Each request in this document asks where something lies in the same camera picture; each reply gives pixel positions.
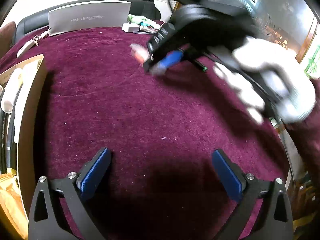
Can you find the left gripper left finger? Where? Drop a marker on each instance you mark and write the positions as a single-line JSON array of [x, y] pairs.
[[75, 188]]

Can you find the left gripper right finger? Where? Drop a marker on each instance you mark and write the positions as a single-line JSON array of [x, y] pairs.
[[274, 220]]

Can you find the black marker green caps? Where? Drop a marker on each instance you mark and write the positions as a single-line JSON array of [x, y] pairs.
[[198, 65]]

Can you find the clear tube red contents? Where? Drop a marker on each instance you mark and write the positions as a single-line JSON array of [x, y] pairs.
[[140, 53]]

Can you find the maroon sleeve forearm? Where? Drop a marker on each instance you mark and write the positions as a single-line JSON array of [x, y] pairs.
[[305, 136]]

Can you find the white gloved right hand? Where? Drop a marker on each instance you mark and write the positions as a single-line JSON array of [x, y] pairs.
[[279, 72]]

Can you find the orange yellow packet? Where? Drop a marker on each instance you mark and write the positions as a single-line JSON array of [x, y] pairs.
[[12, 211]]

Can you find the black leather headboard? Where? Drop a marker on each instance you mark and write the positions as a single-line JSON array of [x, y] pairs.
[[39, 19]]

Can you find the green cloth item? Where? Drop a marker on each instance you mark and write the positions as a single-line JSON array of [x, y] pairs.
[[141, 20]]

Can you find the white small box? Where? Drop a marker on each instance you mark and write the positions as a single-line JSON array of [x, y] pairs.
[[130, 27]]

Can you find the grey rectangular gift box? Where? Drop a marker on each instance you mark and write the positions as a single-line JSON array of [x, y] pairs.
[[87, 15]]

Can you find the maroon bed blanket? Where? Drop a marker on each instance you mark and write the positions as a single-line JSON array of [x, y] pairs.
[[162, 132]]

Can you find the cardboard tray box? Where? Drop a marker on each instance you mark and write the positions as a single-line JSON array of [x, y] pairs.
[[17, 128]]

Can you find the white tall bottle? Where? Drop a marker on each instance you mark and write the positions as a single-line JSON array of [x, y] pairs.
[[11, 90]]

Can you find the white patterned key case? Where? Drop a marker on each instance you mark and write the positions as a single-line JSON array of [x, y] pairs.
[[28, 45]]

